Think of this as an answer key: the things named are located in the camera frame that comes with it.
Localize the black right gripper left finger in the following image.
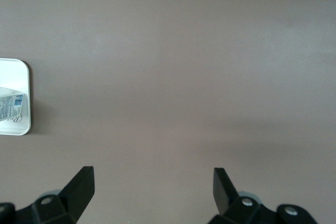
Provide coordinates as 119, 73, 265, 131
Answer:
0, 166, 96, 224

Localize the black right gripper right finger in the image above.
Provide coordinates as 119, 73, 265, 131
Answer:
208, 167, 319, 224

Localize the blue white milk carton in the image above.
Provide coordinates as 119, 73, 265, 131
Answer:
0, 86, 26, 123

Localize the cream rabbit print tray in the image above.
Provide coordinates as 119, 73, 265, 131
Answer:
0, 58, 32, 136

